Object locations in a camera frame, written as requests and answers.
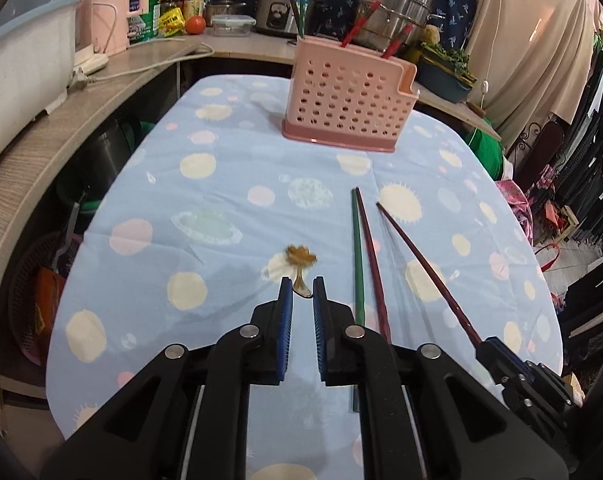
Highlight black cooking pot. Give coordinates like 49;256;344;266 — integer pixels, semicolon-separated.
82;119;135;201

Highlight blue basin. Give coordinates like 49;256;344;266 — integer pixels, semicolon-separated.
414;57;475;104

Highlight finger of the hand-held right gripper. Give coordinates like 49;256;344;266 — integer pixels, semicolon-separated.
475;338;531;387

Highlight pink perforated utensil basket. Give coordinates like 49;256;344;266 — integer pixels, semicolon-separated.
282;37;420;155

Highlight pink kitchen appliance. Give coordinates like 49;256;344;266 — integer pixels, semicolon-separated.
76;0;153;57

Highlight white cord with switch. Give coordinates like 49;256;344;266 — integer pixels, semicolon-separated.
469;0;508;147

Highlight hanging clothes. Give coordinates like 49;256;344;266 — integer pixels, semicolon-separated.
551;25;603;262

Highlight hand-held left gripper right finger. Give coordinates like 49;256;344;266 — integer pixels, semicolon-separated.
311;275;570;480

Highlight blue printed tablecloth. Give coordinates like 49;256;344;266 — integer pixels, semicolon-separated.
46;74;565;480

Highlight white power strip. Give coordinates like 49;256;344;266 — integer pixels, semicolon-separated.
70;54;110;87

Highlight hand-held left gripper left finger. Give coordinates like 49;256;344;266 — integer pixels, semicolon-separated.
40;276;295;480

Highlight gold flower-shaped spoon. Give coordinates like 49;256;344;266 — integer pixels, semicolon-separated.
284;243;319;299

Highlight steel steamer pot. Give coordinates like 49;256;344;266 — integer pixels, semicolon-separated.
351;0;445;54

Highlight white power cable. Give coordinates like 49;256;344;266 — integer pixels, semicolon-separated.
89;42;215;81

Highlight clear plastic food container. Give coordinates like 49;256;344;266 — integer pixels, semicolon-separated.
210;13;258;37

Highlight white tub with blue lid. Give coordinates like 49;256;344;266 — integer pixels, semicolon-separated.
0;0;83;177

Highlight green chopstick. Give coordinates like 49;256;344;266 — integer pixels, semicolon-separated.
350;187;367;329
296;0;313;40

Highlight grey wooden counter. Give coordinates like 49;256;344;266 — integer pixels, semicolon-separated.
0;30;503;412

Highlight steel rice cooker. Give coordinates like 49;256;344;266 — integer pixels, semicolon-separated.
256;0;325;39

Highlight yellow packet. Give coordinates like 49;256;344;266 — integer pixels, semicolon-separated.
158;7;187;39

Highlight steel ladle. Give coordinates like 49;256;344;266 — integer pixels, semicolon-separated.
54;190;90;272

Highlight small pot with lid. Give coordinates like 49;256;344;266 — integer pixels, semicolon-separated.
204;0;248;26

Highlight dark maroon chopstick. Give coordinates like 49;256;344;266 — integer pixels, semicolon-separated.
288;0;303;40
354;186;395;346
375;202;485;347

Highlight green leafy vegetables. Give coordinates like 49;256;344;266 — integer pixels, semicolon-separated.
420;42;477;81

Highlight dark metal chair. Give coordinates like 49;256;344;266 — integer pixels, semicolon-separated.
506;120;567;187

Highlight beige curtain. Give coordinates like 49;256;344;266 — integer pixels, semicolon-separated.
464;0;600;149

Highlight red chopstick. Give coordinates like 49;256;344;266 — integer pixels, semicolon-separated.
381;22;415;60
339;1;383;49

